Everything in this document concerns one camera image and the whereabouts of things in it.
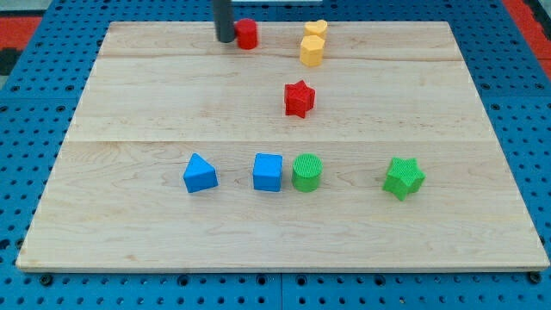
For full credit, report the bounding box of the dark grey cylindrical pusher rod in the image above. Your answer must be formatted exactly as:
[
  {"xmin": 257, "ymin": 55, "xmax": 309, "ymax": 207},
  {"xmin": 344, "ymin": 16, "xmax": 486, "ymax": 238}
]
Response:
[{"xmin": 212, "ymin": 0, "xmax": 235, "ymax": 43}]

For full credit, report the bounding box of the blue triangle block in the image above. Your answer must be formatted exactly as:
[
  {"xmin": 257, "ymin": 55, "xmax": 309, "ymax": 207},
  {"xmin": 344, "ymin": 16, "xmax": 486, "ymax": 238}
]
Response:
[{"xmin": 183, "ymin": 153, "xmax": 219, "ymax": 193}]

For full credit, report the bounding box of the light wooden board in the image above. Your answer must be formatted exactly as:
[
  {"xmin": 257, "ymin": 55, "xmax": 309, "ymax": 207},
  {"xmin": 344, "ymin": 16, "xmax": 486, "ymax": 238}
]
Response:
[{"xmin": 16, "ymin": 22, "xmax": 549, "ymax": 274}]

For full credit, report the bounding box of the blue cube block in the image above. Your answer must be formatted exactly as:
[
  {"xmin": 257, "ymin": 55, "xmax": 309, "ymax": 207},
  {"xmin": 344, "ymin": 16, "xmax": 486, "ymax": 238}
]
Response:
[{"xmin": 252, "ymin": 153, "xmax": 283, "ymax": 192}]

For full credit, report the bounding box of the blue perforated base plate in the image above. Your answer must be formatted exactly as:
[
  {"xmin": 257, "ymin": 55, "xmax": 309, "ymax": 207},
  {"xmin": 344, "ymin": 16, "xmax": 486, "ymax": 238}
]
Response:
[{"xmin": 1, "ymin": 1, "xmax": 550, "ymax": 309}]

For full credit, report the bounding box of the yellow heart block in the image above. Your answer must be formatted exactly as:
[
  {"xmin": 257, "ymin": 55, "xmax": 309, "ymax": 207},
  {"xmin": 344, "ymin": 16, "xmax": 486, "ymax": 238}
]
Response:
[{"xmin": 304, "ymin": 20, "xmax": 328, "ymax": 40}]

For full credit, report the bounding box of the green star block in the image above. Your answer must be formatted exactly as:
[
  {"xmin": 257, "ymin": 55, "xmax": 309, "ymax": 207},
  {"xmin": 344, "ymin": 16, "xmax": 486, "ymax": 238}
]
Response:
[{"xmin": 382, "ymin": 157, "xmax": 425, "ymax": 201}]

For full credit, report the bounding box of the red star block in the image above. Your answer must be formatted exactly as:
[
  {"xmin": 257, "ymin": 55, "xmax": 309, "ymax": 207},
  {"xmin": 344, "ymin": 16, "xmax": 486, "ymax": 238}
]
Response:
[{"xmin": 284, "ymin": 80, "xmax": 315, "ymax": 119}]

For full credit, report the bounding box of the green cylinder block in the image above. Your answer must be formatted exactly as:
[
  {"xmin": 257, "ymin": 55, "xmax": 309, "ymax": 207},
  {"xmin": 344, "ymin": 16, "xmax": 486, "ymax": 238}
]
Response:
[{"xmin": 292, "ymin": 153, "xmax": 323, "ymax": 192}]

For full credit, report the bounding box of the yellow hexagon block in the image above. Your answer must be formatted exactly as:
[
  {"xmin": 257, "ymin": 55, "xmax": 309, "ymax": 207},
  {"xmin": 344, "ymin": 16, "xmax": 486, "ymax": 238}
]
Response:
[{"xmin": 300, "ymin": 35, "xmax": 325, "ymax": 67}]

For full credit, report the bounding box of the red cylinder block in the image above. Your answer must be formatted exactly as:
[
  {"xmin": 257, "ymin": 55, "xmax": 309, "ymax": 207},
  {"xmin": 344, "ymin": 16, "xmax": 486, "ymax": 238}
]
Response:
[{"xmin": 234, "ymin": 18, "xmax": 258, "ymax": 50}]

